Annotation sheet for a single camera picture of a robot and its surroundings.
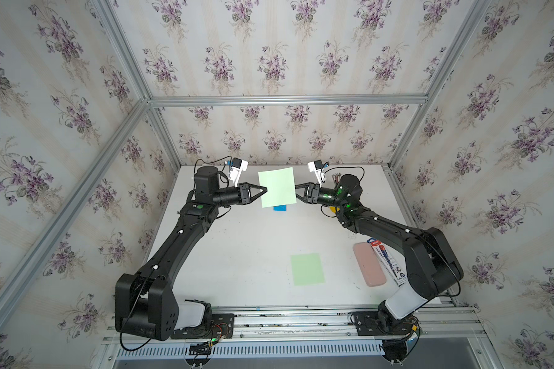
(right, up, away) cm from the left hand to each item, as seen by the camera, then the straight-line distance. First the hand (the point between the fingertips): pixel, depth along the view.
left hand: (266, 193), depth 72 cm
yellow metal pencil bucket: (+21, -5, 0) cm, 22 cm away
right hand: (+8, 0, +2) cm, 8 cm away
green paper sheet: (+4, +2, 0) cm, 5 cm away
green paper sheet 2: (+15, -30, +14) cm, 36 cm away
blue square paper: (+6, -8, +33) cm, 34 cm away
